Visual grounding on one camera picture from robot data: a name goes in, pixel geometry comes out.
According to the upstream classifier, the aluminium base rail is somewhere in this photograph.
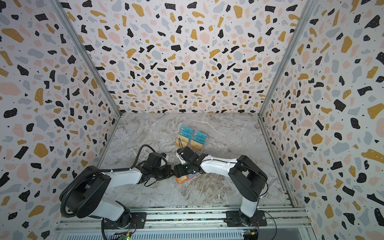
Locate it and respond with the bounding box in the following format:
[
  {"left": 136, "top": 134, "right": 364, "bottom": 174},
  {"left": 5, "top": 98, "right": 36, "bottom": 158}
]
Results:
[{"left": 52, "top": 205, "right": 316, "bottom": 240}]

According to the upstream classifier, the gold vip card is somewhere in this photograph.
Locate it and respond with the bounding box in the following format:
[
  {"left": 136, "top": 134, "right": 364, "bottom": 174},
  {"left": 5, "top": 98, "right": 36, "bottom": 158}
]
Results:
[
  {"left": 190, "top": 140, "right": 204, "bottom": 152},
  {"left": 177, "top": 134, "right": 190, "bottom": 144},
  {"left": 176, "top": 139, "right": 188, "bottom": 149}
]

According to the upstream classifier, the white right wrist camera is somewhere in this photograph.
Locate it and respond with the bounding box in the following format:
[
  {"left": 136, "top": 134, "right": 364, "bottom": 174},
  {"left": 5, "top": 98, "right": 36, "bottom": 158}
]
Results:
[{"left": 177, "top": 148, "right": 184, "bottom": 156}]

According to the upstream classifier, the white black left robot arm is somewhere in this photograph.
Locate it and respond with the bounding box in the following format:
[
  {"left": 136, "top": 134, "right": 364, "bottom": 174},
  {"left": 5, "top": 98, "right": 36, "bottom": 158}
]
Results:
[{"left": 60, "top": 152, "right": 173, "bottom": 228}]

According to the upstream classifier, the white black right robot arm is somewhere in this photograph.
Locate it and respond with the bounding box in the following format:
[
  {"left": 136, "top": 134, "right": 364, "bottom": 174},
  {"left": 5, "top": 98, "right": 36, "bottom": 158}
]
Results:
[{"left": 173, "top": 147, "right": 268, "bottom": 218}]

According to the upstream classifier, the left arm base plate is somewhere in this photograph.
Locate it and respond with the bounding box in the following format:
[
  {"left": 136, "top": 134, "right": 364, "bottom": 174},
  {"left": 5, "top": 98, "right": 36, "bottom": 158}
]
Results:
[{"left": 104, "top": 212, "right": 147, "bottom": 231}]

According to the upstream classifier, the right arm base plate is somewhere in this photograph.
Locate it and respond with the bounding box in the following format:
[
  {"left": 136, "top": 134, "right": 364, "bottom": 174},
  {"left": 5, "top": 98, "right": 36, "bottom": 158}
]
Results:
[{"left": 224, "top": 210, "right": 267, "bottom": 228}]

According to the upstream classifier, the aluminium right corner post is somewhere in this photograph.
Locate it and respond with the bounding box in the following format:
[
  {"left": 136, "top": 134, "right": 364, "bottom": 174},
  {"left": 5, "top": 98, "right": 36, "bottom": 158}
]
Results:
[{"left": 258, "top": 0, "right": 318, "bottom": 118}]

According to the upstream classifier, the black corrugated cable conduit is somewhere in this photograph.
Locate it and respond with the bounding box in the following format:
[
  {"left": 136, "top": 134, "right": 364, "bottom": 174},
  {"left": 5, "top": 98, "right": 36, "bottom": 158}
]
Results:
[{"left": 59, "top": 144, "right": 157, "bottom": 218}]

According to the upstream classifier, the teal vip card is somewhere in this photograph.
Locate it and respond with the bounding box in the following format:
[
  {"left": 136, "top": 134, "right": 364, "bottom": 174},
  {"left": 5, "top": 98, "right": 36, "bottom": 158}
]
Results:
[
  {"left": 193, "top": 131, "right": 207, "bottom": 145},
  {"left": 180, "top": 125, "right": 194, "bottom": 139}
]

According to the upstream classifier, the clear acrylic card display stand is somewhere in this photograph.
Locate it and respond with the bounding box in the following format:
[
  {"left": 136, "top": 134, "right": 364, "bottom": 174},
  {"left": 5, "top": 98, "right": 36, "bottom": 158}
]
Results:
[{"left": 176, "top": 129, "right": 208, "bottom": 148}]

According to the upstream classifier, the teal VIP card left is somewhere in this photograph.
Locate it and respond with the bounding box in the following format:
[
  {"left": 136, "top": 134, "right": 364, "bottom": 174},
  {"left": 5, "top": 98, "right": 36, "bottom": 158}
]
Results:
[{"left": 180, "top": 125, "right": 194, "bottom": 139}]

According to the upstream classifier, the aluminium left corner post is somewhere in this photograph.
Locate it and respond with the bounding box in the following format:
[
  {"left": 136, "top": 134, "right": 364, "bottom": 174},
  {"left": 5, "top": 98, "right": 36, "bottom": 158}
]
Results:
[{"left": 48, "top": 0, "right": 121, "bottom": 118}]

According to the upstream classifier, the aluminium corner post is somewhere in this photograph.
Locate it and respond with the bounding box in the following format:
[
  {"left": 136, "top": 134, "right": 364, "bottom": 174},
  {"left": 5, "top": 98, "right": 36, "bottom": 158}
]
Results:
[
  {"left": 258, "top": 0, "right": 318, "bottom": 118},
  {"left": 48, "top": 0, "right": 121, "bottom": 118}
]

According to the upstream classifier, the orange card wallet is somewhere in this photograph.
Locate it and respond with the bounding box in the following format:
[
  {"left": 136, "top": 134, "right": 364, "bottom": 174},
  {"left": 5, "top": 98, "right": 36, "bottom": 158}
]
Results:
[{"left": 176, "top": 173, "right": 200, "bottom": 185}]

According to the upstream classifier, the teal VIP card right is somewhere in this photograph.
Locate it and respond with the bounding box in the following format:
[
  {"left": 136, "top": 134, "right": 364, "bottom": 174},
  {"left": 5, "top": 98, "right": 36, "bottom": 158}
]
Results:
[{"left": 193, "top": 131, "right": 207, "bottom": 145}]

